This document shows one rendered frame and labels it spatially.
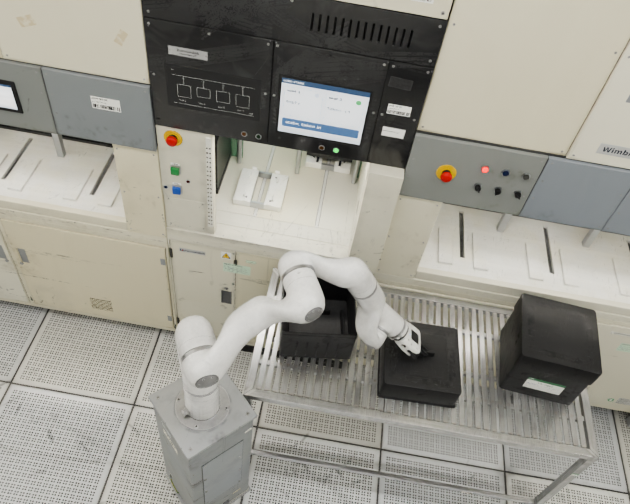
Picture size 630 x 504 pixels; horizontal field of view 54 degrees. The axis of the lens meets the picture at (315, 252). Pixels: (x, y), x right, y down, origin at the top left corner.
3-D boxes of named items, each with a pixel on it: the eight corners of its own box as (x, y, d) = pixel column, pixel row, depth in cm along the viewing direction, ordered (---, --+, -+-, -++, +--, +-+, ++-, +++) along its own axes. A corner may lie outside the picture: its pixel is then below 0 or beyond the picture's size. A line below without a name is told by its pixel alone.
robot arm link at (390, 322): (395, 341, 212) (408, 318, 214) (373, 322, 204) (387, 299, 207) (379, 336, 218) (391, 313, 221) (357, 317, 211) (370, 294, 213)
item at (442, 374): (376, 397, 226) (383, 380, 216) (379, 330, 245) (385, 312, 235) (455, 408, 227) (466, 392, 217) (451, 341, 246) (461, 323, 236)
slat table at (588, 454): (239, 472, 279) (243, 394, 221) (264, 358, 318) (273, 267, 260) (521, 522, 278) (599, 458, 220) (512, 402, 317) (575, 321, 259)
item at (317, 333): (280, 297, 250) (283, 271, 237) (347, 300, 253) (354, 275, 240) (278, 356, 232) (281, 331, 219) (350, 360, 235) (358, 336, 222)
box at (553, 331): (497, 389, 234) (521, 355, 215) (499, 328, 252) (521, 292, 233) (572, 407, 232) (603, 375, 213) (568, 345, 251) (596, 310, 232)
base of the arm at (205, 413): (192, 441, 208) (190, 418, 194) (165, 399, 216) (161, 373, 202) (240, 412, 216) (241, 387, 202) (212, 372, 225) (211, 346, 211)
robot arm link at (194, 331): (186, 401, 197) (182, 364, 179) (175, 352, 208) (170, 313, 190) (223, 391, 201) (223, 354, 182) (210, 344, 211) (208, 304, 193)
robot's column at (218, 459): (196, 528, 261) (187, 460, 204) (164, 474, 274) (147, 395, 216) (251, 490, 274) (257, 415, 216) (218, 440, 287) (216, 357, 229)
